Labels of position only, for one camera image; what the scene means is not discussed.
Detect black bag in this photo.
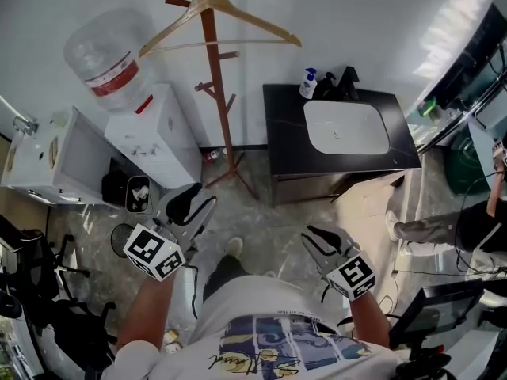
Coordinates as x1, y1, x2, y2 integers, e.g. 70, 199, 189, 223
101, 169, 128, 206

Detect person's white printed shirt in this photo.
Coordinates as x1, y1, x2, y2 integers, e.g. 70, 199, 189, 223
113, 274, 406, 380

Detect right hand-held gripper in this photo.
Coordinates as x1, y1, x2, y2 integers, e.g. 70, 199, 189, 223
301, 224, 376, 302

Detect green bin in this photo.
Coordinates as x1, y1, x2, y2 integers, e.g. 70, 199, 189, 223
443, 131, 497, 196

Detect white low cabinet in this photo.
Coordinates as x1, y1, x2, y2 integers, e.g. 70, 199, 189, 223
0, 104, 128, 208

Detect black mesh wastebasket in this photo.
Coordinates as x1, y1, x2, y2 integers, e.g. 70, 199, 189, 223
110, 222, 138, 259

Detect white sink basin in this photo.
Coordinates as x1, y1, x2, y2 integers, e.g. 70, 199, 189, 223
303, 100, 392, 156

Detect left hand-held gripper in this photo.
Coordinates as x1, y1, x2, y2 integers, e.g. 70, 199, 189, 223
123, 181, 219, 283

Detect person's left forearm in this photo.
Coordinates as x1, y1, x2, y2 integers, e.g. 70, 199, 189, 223
116, 274, 176, 348

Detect white soap pump bottle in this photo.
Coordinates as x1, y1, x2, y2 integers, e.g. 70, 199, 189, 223
298, 66, 318, 100

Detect dark framed glass partition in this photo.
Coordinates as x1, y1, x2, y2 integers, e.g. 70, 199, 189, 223
411, 1, 507, 146

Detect person's black trousers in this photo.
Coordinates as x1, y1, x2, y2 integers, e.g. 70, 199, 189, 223
202, 253, 251, 305

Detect wooden hanger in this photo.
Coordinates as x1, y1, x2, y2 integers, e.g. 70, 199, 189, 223
138, 0, 303, 59

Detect white water dispenser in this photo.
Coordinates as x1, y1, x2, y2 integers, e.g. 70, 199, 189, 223
103, 82, 204, 192

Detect dark vanity cabinet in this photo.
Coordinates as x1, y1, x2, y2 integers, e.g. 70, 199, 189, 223
262, 83, 422, 208

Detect person's right forearm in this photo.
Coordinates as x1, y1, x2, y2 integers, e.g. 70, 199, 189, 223
347, 292, 392, 348

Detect small white box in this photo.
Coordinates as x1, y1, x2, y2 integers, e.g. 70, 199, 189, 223
163, 328, 182, 355

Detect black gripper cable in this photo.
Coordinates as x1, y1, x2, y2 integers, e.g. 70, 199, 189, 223
185, 264, 200, 321

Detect clear water jug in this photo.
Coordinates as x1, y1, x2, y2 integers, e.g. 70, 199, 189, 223
63, 7, 156, 114

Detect black office chair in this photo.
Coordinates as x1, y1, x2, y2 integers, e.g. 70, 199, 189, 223
0, 215, 119, 374

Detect small green box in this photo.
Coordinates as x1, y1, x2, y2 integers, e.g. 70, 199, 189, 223
419, 97, 439, 119

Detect brown branch coat rack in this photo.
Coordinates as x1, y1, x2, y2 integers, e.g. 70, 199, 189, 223
165, 0, 261, 202

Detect black faucet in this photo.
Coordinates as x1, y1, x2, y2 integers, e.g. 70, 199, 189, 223
336, 65, 361, 101

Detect light wooden board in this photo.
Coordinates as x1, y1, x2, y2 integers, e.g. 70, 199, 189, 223
330, 169, 414, 293

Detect white trash bin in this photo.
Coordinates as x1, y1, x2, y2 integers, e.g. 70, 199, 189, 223
124, 175, 154, 215

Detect black pump bottle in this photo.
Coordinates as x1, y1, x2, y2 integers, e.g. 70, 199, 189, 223
317, 70, 337, 101

